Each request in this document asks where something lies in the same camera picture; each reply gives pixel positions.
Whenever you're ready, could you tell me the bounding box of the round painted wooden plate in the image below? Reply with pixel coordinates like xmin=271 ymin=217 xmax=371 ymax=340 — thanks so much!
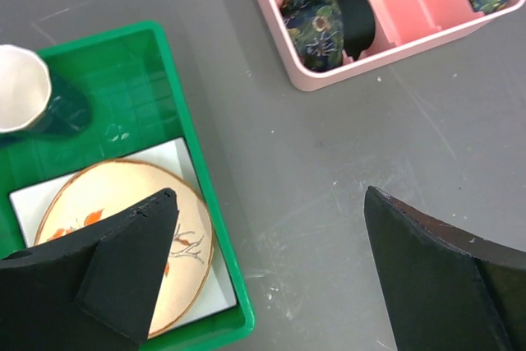
xmin=34 ymin=159 xmax=215 ymax=338

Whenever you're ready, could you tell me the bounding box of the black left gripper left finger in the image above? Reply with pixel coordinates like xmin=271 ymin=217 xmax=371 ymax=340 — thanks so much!
xmin=1 ymin=188 xmax=178 ymax=350

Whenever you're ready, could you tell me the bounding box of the pink divided organizer box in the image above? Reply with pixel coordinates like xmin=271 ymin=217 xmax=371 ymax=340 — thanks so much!
xmin=242 ymin=0 xmax=526 ymax=92

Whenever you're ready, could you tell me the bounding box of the rolled dark floral tie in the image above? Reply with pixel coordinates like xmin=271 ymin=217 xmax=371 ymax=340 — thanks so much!
xmin=279 ymin=0 xmax=344 ymax=72

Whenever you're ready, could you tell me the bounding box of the white square plate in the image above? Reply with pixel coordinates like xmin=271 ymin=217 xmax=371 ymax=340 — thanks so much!
xmin=9 ymin=138 xmax=237 ymax=329

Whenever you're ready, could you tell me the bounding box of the green plastic tray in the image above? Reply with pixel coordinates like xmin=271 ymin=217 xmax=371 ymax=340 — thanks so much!
xmin=1 ymin=21 xmax=256 ymax=350

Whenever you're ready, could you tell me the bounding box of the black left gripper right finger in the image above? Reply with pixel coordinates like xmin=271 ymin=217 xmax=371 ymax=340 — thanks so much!
xmin=364 ymin=187 xmax=525 ymax=350

